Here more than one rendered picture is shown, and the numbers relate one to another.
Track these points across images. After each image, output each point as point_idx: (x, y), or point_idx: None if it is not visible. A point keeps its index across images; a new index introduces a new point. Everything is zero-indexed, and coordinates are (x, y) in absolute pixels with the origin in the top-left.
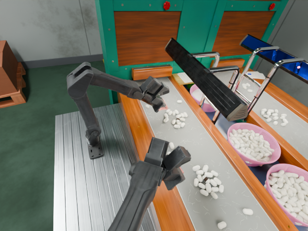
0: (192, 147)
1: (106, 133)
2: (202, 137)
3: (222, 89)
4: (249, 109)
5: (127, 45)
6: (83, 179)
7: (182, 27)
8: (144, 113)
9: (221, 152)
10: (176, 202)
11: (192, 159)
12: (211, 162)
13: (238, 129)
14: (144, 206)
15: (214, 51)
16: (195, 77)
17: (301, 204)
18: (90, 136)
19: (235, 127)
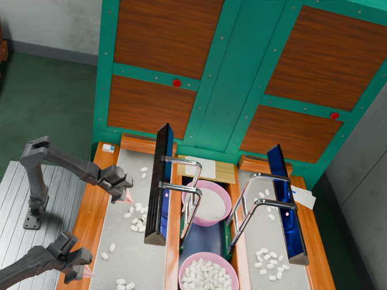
0: (135, 259)
1: (55, 205)
2: (156, 252)
3: (156, 210)
4: (233, 241)
5: (122, 107)
6: (5, 246)
7: (197, 107)
8: (107, 197)
9: (163, 277)
10: None
11: (125, 271)
12: (143, 282)
13: (207, 261)
14: (19, 273)
15: (193, 161)
16: (152, 184)
17: None
18: (31, 204)
19: (205, 256)
